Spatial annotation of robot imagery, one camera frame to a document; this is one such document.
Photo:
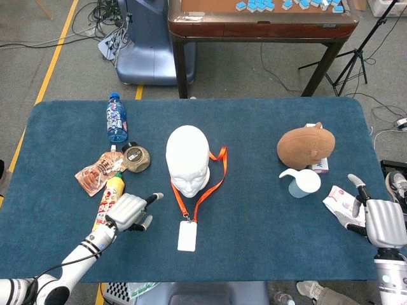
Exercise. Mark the blue plastic water bottle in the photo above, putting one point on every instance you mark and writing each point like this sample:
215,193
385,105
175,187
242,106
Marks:
116,120

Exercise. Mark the yellow squeeze sauce bottle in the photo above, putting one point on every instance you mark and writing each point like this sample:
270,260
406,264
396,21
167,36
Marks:
113,189

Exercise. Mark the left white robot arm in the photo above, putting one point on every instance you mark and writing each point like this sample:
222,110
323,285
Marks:
76,260

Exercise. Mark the pink wet wipes pack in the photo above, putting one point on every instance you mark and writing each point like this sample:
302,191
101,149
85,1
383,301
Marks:
334,200

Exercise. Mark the black crate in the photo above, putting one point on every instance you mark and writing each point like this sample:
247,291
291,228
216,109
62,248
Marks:
389,165

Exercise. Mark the white power adapter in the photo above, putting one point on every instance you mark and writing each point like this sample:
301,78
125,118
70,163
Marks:
402,123

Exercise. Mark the blue white mahjong tile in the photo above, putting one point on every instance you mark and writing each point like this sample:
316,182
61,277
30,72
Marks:
251,7
286,4
337,8
240,4

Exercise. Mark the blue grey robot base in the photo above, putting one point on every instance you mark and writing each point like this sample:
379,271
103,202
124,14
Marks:
203,294

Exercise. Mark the brown spout pouch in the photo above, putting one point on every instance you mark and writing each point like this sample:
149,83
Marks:
93,176

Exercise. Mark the white face mahjong tile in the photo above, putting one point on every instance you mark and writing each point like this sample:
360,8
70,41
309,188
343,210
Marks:
325,5

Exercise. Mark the brown mahjong table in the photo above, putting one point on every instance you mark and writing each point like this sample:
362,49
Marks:
254,30

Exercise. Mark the green printed plastic bag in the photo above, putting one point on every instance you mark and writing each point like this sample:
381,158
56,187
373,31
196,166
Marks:
143,287

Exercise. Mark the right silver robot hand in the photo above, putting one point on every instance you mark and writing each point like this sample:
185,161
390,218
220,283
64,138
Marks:
386,224

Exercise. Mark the white power strip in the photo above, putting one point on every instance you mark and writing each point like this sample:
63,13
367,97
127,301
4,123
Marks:
106,46

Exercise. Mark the white storage box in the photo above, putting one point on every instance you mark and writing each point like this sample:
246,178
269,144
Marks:
388,9

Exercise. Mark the clear plastic bottle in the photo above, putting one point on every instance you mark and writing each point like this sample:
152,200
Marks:
283,299

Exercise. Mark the white cardboard box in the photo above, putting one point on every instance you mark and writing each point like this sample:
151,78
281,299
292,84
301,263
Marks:
321,166

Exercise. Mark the blue felt table cloth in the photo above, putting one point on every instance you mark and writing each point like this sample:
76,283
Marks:
238,127

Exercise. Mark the wooden leg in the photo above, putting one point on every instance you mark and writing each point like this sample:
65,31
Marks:
44,9

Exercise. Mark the white light blue cup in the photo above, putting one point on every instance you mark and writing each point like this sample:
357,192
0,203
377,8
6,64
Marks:
305,184

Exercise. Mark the grey white sneaker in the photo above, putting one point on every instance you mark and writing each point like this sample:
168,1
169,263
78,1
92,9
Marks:
397,187

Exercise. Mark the beige sneaker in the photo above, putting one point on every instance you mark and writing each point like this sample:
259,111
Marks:
310,289

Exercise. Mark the brown plush toy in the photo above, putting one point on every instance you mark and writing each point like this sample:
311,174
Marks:
305,146

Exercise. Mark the glass spice jar black lid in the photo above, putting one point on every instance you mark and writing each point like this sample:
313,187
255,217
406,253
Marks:
136,157

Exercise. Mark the beige trouser leg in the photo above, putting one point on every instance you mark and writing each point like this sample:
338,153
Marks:
337,297

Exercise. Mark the black tripod stand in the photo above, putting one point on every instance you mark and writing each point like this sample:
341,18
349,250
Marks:
358,54

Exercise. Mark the white foam mannequin head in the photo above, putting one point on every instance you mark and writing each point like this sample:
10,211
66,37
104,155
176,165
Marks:
187,152

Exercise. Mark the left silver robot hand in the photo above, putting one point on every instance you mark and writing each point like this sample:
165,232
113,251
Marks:
127,211

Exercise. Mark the blue grey machine base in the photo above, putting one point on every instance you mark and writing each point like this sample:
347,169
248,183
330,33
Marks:
146,47

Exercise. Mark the black white checkerboard card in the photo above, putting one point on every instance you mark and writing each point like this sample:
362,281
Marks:
117,290

